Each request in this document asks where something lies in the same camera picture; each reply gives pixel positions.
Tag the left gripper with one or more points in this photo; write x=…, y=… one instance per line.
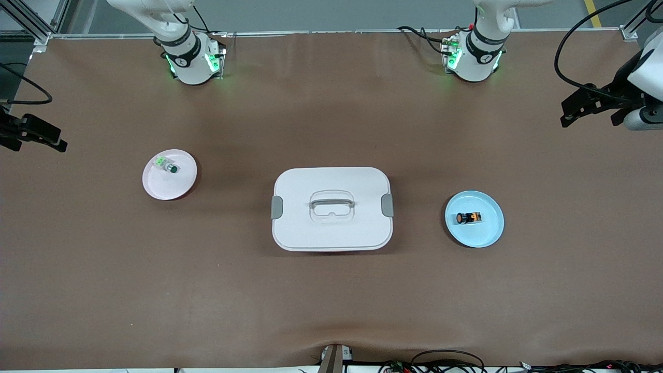
x=623, y=81

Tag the orange push-button switch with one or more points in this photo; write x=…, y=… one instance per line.
x=469, y=218

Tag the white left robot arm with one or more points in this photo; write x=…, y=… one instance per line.
x=481, y=49

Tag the brown table cover cloth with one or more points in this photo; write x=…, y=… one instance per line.
x=331, y=103

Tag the white lidded storage box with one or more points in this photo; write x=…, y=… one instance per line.
x=331, y=233

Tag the green push-button switch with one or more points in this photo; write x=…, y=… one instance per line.
x=167, y=165

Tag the aluminium camera mount post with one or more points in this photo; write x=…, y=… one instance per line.
x=331, y=360

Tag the aluminium frame strut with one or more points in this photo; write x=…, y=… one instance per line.
x=639, y=18
x=31, y=20

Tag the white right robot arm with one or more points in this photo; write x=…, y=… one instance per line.
x=184, y=52

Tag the pink round plate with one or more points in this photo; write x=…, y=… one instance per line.
x=168, y=186

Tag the yellow floor tape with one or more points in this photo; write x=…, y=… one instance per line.
x=593, y=13

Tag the light blue round plate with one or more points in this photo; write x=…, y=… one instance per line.
x=474, y=235

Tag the metal table edge rail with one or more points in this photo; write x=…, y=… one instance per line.
x=336, y=32

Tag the grey box latch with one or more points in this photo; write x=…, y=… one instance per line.
x=387, y=205
x=277, y=207

